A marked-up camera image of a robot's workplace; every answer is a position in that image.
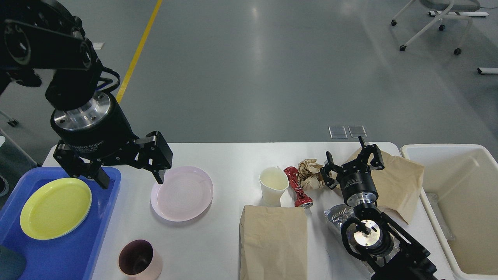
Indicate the white paper cup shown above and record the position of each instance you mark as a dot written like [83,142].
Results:
[273,183]

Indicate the blue plastic tray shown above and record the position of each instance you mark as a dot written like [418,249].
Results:
[73,256]

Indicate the yellow plate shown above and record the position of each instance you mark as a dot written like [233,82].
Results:
[56,209]

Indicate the right brown paper bag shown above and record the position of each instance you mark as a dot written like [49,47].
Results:
[398,185]

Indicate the left floor outlet plate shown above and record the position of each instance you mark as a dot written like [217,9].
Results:
[338,132]

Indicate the crushed red can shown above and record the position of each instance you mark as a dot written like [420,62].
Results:
[302,200]

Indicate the beige plastic bin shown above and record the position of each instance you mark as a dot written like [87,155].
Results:
[460,197]

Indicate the floor outlet plate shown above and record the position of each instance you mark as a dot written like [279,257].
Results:
[338,132]
[357,131]

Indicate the white rail behind chair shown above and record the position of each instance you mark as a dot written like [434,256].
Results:
[476,14]

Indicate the front brown paper bag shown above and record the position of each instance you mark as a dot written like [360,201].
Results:
[273,243]

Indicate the brown paper bag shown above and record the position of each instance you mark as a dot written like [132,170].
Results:
[273,243]
[398,185]

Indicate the crumpled brown paper ball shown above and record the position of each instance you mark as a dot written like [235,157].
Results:
[309,175]

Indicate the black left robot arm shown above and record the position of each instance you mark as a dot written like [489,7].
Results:
[43,34]

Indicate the white bar on floor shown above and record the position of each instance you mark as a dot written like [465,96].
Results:
[487,70]

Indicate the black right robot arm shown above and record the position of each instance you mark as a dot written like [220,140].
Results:
[411,262]

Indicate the white office chair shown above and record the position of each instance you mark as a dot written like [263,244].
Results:
[446,6]

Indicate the right floor outlet plate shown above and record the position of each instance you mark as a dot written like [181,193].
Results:
[357,131]

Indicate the pink plate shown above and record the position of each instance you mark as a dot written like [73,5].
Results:
[186,192]

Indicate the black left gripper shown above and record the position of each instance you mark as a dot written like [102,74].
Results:
[100,129]

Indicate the silver foil wrapper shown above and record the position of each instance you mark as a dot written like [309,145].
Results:
[366,239]

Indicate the pink mug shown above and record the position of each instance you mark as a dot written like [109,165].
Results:
[138,260]

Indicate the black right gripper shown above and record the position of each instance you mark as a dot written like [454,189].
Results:
[357,187]

